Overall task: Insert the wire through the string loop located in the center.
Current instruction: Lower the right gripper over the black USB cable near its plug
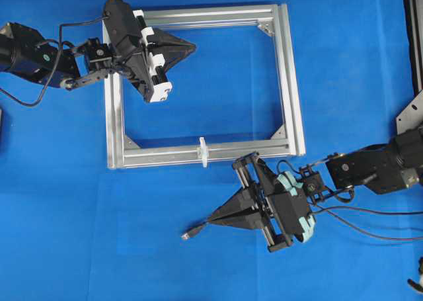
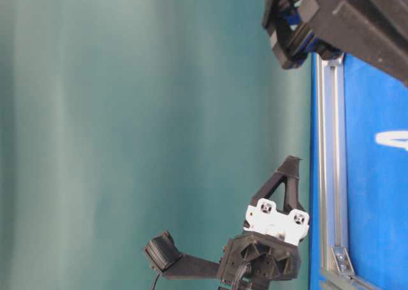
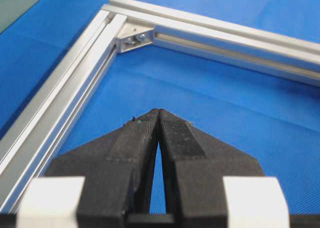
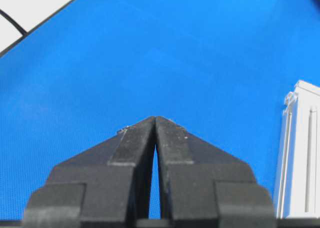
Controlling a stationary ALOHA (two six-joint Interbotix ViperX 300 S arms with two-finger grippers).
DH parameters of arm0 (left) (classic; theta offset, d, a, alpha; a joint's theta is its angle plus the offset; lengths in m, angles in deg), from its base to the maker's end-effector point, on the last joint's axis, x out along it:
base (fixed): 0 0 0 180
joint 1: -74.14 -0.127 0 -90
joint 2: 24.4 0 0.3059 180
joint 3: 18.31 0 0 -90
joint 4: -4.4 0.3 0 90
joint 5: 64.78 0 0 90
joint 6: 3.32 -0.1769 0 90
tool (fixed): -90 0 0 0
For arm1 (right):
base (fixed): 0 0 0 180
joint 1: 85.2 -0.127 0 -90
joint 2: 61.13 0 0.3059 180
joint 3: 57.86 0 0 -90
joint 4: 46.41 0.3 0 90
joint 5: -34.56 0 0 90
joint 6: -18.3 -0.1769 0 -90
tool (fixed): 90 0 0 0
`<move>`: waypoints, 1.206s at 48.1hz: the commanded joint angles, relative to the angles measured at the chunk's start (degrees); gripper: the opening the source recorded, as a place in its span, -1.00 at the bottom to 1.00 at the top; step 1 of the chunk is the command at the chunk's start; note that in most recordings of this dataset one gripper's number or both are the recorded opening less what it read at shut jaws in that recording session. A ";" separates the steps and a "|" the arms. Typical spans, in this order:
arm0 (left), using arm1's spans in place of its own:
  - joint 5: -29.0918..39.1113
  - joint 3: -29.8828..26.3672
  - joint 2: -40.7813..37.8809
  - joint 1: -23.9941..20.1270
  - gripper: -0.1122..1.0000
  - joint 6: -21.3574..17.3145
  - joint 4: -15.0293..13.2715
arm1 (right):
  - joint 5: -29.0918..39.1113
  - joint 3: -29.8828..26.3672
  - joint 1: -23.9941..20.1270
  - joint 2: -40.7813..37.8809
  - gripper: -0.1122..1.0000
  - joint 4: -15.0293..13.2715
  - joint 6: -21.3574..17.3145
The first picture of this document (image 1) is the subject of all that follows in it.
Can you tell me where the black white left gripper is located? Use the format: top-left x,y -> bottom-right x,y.
103,0 -> 196,103

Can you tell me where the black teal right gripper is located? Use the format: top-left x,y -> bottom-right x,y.
208,152 -> 316,252

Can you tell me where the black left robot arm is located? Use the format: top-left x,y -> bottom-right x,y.
1,0 -> 196,103

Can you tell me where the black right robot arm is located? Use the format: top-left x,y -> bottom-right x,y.
206,128 -> 422,252

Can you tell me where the dark object left edge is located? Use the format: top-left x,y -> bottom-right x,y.
0,108 -> 4,142

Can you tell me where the small black white object corner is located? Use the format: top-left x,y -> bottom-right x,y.
406,256 -> 423,294

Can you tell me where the black metal stand right edge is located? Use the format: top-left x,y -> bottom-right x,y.
396,0 -> 422,134

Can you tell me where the white plastic string loop holder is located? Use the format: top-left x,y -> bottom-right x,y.
197,136 -> 210,168

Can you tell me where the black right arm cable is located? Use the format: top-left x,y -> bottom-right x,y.
276,159 -> 423,242

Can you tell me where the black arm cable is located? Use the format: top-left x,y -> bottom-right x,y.
276,159 -> 423,242
0,15 -> 110,108

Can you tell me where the aluminium extrusion square frame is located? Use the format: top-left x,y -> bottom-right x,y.
104,4 -> 306,169

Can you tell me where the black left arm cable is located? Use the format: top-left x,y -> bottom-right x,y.
0,15 -> 110,108

